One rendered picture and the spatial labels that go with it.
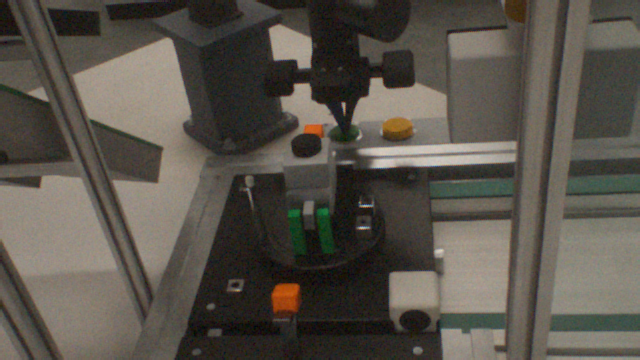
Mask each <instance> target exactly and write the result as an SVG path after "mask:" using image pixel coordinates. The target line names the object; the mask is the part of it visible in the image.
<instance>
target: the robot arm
mask: <svg viewBox="0 0 640 360"><path fill-rule="evenodd" d="M306 3H307V10H308V18H309V26H310V34H311V41H312V56H311V61H310V63H311V68H298V65H297V60H294V59H289V60H276V61H270V62H269V64H268V65H267V68H266V71H265V74H264V79H263V89H264V94H265V96H267V97H281V96H290V95H291V94H292V93H293V92H294V85H295V84H310V87H311V100H312V101H316V103H317V104H320V105H325V106H327V107H328V109H329V110H330V111H331V113H332V115H333V116H334V118H335V120H336V122H337V123H338V126H339V128H340V130H341V132H342V133H343V134H345V133H349V129H350V124H351V120H352V116H354V112H355V109H356V106H357V104H358V102H359V99H360V98H361V97H366V96H368V95H369V87H370V79H379V78H383V85H384V86H385V87H386V88H387V89H396V88H410V87H413V86H414V84H415V71H414V55H413V53H412V52H411V51H410V50H409V49H406V50H393V51H385V52H383V58H382V62H379V63H369V60H368V57H360V46H359V36H358V34H359V35H362V36H365V37H368V38H371V39H374V40H378V41H381V42H383V43H390V42H393V41H395V40H396V39H399V38H400V37H401V36H402V34H403V32H404V31H405V29H406V27H407V25H408V22H409V19H410V14H411V4H410V2H409V1H408V0H306ZM186 5H187V9H188V13H189V15H188V16H187V17H188V19H191V20H193V22H195V23H197V24H199V25H201V26H203V27H205V28H207V29H212V28H215V27H217V26H220V25H222V24H224V23H227V22H229V21H233V20H235V19H238V18H240V17H242V16H244V14H245V13H244V11H243V10H240V9H238V4H237V0H186ZM342 103H345V116H344V111H343V106H342Z"/></svg>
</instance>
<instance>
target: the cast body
mask: <svg viewBox="0 0 640 360"><path fill-rule="evenodd" d="M283 170H284V176H285V182H286V187H287V194H286V195H287V200H288V207H289V210H298V209H300V210H301V212H302V216H303V217H304V223H305V228H306V229H315V226H316V213H317V209H326V208H329V209H330V215H333V214H334V208H335V196H336V186H337V171H336V163H335V157H334V156H333V152H332V144H331V139H330V138H320V137H319V136H318V135H316V134H313V133H304V134H300V135H297V136H295V137H294V138H293V139H292V140H288V142H287V147H286V153H285V157H284V162H283Z"/></svg>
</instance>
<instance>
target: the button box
mask: <svg viewBox="0 0 640 360"><path fill-rule="evenodd" d="M407 119H409V120H410V121H412V123H413V133H412V134H411V135H410V136H408V137H406V138H402V139H390V138H388V137H386V136H384V134H383V128H382V127H383V123H384V122H385V121H386V120H388V119H385V120H370V121H351V124H355V126H357V127H358V128H359V129H360V135H359V136H358V137H357V138H356V139H353V140H351V141H346V142H339V141H335V140H333V139H332V138H331V136H330V132H331V130H332V129H333V128H334V127H336V126H338V123H337V122H332V123H322V126H323V132H324V138H330V139H331V144H332V150H336V149H357V148H377V147H399V146H420V145H441V144H453V143H451V142H450V140H449V132H448V123H447V118H446V116H445V117H426V118H407Z"/></svg>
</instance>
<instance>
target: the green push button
mask: <svg viewBox="0 0 640 360"><path fill-rule="evenodd" d="M359 135H360V129H359V128H358V127H357V126H355V124H350V129H349V133H345V134H343V133H342V132H341V130H340V128H339V126H336V127H334V128H333V129H332V130H331V132H330V136H331V138H332V139H333V140H335V141H339V142H346V141H351V140H353V139H356V138H357V137H358V136H359Z"/></svg>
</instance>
